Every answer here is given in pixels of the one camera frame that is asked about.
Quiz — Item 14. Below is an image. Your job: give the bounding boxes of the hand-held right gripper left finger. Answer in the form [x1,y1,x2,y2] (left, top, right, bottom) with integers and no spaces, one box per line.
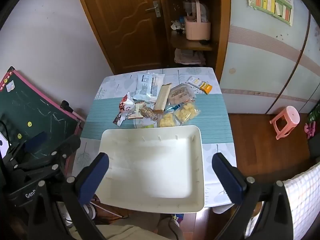
[27,152,110,240]

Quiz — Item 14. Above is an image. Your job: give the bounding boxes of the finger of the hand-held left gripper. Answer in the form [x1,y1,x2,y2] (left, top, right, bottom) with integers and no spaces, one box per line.
[15,135,82,178]
[5,131,48,163]

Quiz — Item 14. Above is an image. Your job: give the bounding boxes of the large white snack packet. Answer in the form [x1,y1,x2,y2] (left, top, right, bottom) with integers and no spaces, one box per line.
[132,73,165,103]

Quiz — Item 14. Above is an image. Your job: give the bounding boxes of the black chalkboard clip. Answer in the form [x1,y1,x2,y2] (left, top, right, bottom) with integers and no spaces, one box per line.
[61,100,74,113]

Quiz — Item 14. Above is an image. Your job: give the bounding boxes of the green chalkboard with pink frame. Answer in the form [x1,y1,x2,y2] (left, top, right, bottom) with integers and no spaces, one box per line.
[0,66,86,175]

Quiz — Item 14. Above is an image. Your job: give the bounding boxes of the pink plastic stool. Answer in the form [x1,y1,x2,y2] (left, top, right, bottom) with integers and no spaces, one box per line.
[269,106,300,140]

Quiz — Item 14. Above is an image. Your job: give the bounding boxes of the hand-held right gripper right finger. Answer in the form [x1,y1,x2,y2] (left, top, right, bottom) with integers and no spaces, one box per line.
[212,152,302,240]

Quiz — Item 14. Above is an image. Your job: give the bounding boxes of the white dotted board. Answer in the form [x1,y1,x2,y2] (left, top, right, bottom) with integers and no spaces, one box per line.
[0,132,10,159]

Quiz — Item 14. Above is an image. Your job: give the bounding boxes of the tan wafer packet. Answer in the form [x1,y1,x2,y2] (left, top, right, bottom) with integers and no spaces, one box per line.
[153,84,172,113]

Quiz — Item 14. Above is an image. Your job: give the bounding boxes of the white orange oat bar packet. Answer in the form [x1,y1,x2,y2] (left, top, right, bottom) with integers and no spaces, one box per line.
[185,76,213,95]

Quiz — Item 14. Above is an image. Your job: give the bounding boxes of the pink toy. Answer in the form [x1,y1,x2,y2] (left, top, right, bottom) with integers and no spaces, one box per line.
[304,123,317,139]

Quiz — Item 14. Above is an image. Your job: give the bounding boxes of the wooden corner shelf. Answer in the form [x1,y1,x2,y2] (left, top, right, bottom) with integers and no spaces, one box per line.
[160,0,232,80]

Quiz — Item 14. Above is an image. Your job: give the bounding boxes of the clear packet with brown cake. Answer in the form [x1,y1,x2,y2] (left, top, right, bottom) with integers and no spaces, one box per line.
[167,83,197,105]

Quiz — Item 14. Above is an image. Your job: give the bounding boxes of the brown wooden door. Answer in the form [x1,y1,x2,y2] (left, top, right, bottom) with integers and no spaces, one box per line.
[73,0,167,75]

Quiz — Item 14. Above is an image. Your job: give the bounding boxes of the folded pink towels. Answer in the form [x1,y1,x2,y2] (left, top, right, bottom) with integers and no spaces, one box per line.
[174,49,206,65]

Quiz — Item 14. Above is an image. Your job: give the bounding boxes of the red silver snack packet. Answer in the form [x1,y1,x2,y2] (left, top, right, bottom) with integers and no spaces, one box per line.
[112,92,137,126]

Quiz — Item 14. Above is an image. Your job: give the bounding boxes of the leaf printed teal tablecloth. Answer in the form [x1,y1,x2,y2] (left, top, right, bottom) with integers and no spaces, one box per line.
[71,67,238,208]

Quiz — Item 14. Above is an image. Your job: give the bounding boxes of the metal door handle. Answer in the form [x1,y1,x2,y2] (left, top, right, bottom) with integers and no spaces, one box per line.
[145,1,161,18]

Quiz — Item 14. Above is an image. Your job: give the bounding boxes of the white plastic tray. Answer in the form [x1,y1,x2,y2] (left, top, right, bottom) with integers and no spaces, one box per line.
[94,125,205,214]

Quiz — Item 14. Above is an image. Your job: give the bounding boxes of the pink plastic basket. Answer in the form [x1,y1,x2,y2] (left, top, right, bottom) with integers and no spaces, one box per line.
[184,0,212,41]

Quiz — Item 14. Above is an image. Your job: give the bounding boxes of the small toy figures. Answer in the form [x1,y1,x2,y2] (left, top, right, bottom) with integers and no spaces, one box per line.
[171,19,186,33]

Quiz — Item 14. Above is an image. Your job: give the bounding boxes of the clear packet of yellow puffs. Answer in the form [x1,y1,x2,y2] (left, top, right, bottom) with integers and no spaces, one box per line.
[158,112,180,128]
[174,102,202,124]

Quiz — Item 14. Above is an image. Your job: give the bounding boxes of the white checked cloth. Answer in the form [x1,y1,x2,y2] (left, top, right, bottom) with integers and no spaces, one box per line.
[244,161,320,240]

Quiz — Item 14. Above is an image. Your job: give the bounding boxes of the pale green wardrobe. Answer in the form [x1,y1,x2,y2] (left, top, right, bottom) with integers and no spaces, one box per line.
[219,0,320,115]

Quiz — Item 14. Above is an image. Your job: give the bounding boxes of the small white red packet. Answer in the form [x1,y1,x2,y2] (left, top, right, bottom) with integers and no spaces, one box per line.
[129,101,147,119]

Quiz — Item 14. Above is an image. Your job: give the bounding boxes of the clear packet with floss bun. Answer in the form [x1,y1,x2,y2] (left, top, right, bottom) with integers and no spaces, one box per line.
[138,106,160,120]

